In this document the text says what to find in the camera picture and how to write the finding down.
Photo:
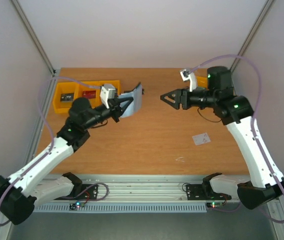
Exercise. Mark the right circuit board with LED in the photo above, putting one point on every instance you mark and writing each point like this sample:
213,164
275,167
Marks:
214,205

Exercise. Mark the right aluminium frame post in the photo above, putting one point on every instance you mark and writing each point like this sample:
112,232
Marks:
262,15

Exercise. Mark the yellow bin left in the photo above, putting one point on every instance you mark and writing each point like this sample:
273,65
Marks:
63,87

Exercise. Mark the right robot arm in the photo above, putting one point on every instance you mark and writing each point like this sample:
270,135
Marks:
266,181

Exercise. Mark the aluminium rail frame front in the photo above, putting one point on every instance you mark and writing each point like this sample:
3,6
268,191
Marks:
119,188

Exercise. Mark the slotted grey cable duct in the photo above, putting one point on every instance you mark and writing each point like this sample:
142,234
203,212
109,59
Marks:
117,208

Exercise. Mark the white card with red pattern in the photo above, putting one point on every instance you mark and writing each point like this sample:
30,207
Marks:
200,139

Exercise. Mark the left circuit board with LED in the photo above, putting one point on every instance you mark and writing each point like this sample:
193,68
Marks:
77,206

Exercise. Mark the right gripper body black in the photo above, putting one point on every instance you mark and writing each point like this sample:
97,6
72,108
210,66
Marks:
184,99

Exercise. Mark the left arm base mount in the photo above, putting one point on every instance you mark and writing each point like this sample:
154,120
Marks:
80,190

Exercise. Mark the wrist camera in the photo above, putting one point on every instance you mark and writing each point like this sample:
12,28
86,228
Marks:
189,76
107,92

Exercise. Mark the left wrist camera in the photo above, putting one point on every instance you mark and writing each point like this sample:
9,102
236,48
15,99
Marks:
107,92

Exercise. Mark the yellow bin far right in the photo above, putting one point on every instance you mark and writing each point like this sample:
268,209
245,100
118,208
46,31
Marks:
202,81

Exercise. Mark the circuit board with led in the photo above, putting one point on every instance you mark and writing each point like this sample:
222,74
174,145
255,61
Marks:
214,205
77,206

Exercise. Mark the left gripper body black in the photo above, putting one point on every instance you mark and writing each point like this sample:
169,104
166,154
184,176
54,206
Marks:
114,109

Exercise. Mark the card holder with clear sleeves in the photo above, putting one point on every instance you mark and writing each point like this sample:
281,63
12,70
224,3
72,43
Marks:
135,104

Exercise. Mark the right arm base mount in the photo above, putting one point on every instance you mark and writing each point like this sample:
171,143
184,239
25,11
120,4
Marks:
204,191

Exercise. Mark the yellow bin right of trio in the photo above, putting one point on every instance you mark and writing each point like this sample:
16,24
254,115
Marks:
116,83

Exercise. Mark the left aluminium frame post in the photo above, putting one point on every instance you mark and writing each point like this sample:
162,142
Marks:
33,36

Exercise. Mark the red credit card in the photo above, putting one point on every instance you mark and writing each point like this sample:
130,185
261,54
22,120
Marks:
89,94

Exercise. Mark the aluminium frame post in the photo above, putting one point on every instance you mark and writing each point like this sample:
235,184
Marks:
33,36
262,15

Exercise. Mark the black credit card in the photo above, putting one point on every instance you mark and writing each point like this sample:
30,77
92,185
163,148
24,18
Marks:
67,97

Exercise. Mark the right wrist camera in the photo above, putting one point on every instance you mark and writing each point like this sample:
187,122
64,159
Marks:
189,76

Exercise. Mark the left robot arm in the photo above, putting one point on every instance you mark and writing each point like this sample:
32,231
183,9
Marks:
16,200

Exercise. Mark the yellow bin middle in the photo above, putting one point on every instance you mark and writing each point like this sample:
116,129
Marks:
90,85

